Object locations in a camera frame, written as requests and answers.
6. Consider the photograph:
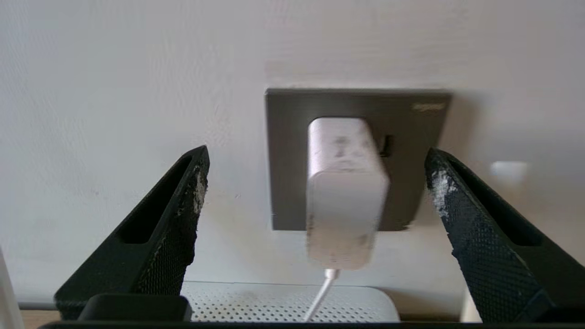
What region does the white power adapter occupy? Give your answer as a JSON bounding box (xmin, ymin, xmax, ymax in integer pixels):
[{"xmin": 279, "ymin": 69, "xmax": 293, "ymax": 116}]
[{"xmin": 305, "ymin": 117, "xmax": 390, "ymax": 270}]

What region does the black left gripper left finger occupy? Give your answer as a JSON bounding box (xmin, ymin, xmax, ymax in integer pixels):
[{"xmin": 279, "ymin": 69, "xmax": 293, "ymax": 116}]
[{"xmin": 54, "ymin": 145, "xmax": 211, "ymax": 319}]

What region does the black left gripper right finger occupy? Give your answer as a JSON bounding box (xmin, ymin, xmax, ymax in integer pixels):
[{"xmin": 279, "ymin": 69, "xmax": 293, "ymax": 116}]
[{"xmin": 425, "ymin": 147, "xmax": 585, "ymax": 323}]

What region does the grey wall socket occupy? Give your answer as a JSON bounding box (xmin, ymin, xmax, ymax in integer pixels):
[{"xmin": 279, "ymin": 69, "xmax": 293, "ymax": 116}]
[{"xmin": 264, "ymin": 88, "xmax": 453, "ymax": 233}]

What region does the white router with antennas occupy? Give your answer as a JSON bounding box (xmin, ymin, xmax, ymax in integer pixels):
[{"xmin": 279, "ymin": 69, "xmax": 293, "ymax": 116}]
[{"xmin": 0, "ymin": 160, "xmax": 531, "ymax": 329}]

